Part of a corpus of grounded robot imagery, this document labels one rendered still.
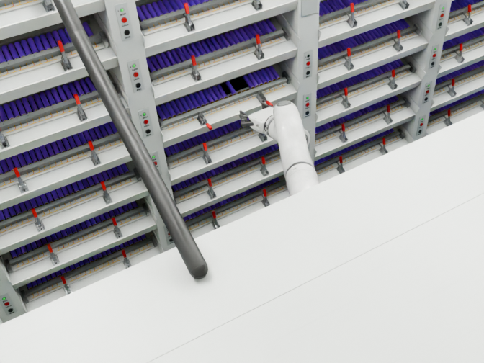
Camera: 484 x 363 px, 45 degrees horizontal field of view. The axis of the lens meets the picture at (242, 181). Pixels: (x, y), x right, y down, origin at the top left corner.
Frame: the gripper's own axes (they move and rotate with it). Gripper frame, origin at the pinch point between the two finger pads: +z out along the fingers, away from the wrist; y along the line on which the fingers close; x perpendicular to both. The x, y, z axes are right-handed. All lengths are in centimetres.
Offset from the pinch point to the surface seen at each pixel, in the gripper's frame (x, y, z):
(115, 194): -26, -52, 26
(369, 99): -28, 70, 24
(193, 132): -9.6, -17.4, 19.6
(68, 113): 14, -60, 19
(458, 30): -9, 118, 20
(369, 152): -64, 77, 36
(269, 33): 17.6, 22.3, 21.6
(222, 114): -7.6, -3.6, 21.3
